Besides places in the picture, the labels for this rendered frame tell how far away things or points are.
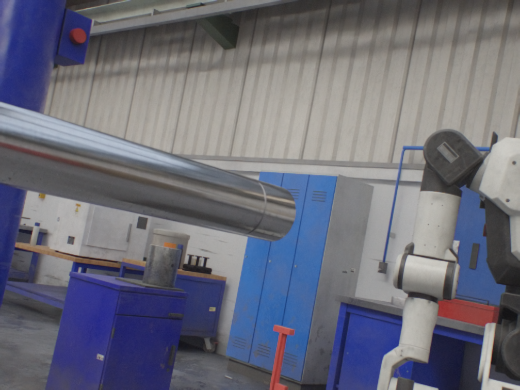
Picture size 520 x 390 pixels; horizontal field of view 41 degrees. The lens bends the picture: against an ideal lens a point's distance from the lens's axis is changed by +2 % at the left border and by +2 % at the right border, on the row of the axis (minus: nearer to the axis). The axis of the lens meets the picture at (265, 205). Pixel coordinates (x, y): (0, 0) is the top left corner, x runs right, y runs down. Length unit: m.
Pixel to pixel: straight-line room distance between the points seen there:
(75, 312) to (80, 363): 0.30
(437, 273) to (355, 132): 4.84
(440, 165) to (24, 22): 1.37
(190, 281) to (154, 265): 2.63
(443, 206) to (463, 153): 0.12
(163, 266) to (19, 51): 1.99
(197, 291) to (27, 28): 4.68
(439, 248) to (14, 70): 1.40
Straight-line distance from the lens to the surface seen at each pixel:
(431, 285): 1.52
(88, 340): 3.95
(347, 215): 5.73
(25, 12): 2.34
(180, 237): 6.87
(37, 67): 2.34
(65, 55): 2.51
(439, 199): 1.55
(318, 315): 5.61
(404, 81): 6.17
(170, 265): 4.01
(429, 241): 1.54
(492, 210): 1.52
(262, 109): 7.18
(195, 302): 6.72
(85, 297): 4.02
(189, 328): 6.73
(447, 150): 1.55
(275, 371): 2.61
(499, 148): 1.52
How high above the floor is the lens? 1.03
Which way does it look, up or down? 4 degrees up
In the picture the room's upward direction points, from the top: 11 degrees clockwise
